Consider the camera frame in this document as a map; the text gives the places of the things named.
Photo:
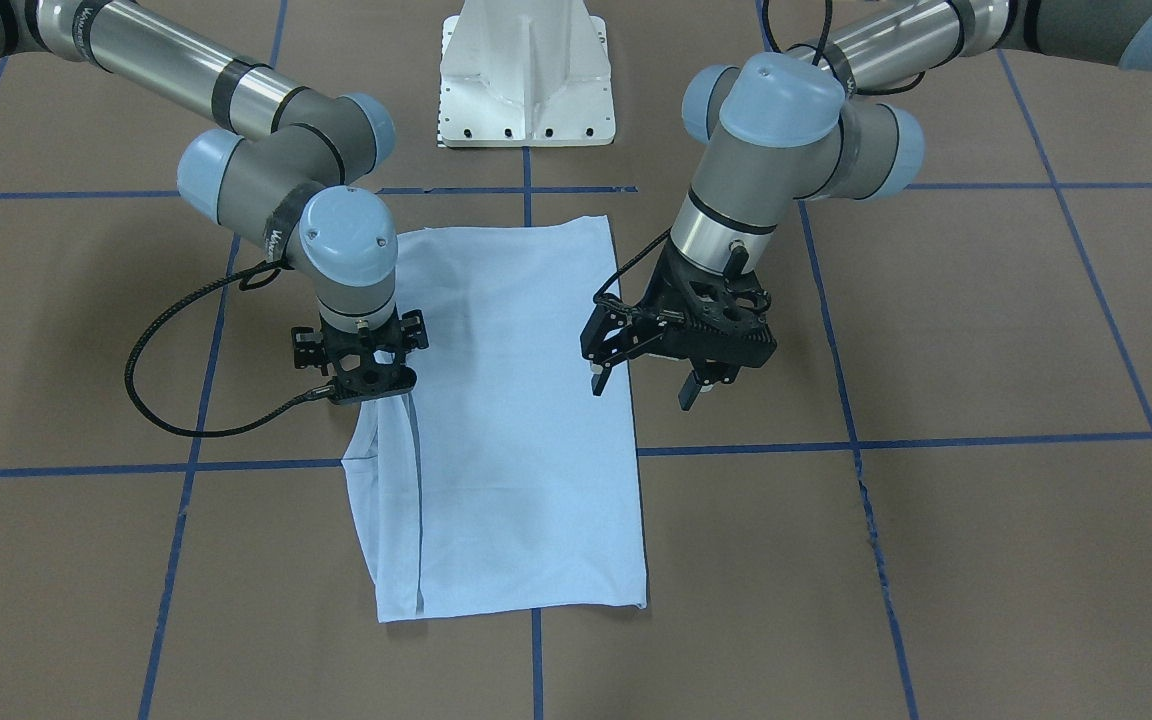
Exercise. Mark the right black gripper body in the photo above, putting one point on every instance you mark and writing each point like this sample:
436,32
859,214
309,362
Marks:
308,349

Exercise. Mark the light blue t-shirt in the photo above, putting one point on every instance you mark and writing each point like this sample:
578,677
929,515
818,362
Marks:
500,482

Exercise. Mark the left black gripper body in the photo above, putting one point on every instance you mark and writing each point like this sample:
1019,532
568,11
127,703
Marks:
658,288

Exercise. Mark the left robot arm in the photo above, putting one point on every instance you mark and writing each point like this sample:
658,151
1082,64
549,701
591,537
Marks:
811,122

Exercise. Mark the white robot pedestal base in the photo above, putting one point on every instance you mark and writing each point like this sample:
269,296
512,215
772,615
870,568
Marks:
525,73

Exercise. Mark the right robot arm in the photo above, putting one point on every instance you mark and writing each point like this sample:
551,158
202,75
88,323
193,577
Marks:
278,167

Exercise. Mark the blue tape grid lines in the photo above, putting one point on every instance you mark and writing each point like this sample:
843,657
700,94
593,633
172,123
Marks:
934,502

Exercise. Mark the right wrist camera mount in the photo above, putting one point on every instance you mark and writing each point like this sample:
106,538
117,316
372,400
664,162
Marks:
360,378

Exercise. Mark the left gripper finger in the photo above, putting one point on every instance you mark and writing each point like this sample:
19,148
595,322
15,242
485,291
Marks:
601,369
703,378

